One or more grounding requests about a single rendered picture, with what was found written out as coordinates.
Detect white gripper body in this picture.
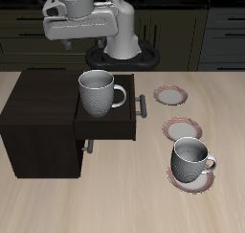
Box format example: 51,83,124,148
42,1,120,41

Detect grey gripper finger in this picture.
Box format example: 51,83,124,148
97,36,108,50
60,38,73,52

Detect white porcelain mug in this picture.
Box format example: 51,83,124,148
78,69,128,119
169,136,218,184

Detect dark wooden cabinet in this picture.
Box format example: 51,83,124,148
0,69,96,180

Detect dark wooden cabinet drawer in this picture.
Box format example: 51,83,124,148
73,73,148,142

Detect grey kitchen drawer unit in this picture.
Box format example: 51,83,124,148
197,7,245,73

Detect dark kitchen cupboards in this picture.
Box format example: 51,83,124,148
0,0,245,73

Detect white plate with red rim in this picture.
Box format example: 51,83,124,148
161,116,204,143
166,162,215,195
152,84,189,107

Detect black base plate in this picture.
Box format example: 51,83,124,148
84,39,162,72

